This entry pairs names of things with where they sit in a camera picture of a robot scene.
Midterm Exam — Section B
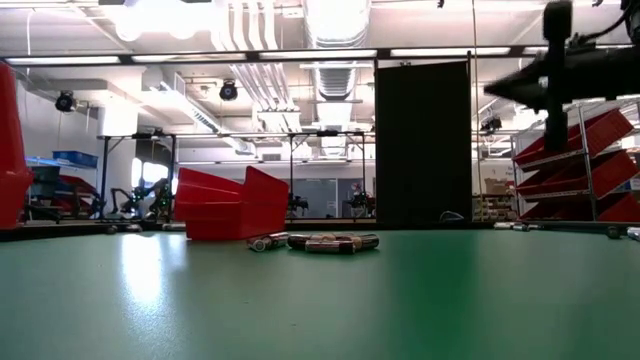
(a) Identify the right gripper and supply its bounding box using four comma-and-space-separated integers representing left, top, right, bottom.
483, 0, 576, 152

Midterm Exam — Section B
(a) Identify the red shelf bin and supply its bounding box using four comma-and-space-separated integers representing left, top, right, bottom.
519, 192, 640, 222
513, 108, 635, 166
517, 149, 640, 199

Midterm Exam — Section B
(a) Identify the cardboard box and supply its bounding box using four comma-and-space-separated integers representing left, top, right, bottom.
483, 177, 510, 196

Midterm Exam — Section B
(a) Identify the black divider panel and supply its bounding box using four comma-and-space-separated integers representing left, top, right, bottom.
375, 60, 473, 224

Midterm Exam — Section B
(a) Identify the green table mat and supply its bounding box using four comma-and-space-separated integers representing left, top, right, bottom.
0, 227, 640, 360

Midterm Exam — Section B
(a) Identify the red storage bin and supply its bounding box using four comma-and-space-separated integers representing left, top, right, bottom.
57, 174, 100, 214

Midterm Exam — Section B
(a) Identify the blue storage bin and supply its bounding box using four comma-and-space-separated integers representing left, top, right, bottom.
52, 150, 99, 169

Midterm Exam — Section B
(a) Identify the dark cart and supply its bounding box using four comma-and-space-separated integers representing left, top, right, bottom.
33, 165, 64, 224

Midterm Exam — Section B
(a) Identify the metal wire shelf rack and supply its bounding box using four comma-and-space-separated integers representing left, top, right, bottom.
509, 97, 640, 222

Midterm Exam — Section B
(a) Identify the silver ventilation duct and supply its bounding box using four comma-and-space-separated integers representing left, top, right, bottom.
302, 0, 372, 101

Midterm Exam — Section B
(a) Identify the black rig frame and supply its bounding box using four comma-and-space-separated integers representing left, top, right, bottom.
288, 130, 367, 221
98, 132, 177, 221

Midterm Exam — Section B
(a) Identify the black ceiling camera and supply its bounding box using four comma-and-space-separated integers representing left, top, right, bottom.
218, 79, 239, 102
54, 90, 77, 113

